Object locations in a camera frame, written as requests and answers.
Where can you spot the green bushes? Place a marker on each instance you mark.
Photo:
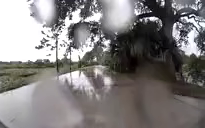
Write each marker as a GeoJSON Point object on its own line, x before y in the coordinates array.
{"type": "Point", "coordinates": [198, 71]}

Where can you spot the large spreading tree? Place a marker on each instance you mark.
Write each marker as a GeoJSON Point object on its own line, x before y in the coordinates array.
{"type": "Point", "coordinates": [167, 33]}

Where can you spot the green field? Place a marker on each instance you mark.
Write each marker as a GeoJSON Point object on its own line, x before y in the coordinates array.
{"type": "Point", "coordinates": [13, 78]}

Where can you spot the thin young tree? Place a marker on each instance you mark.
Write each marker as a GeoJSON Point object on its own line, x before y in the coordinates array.
{"type": "Point", "coordinates": [57, 53]}

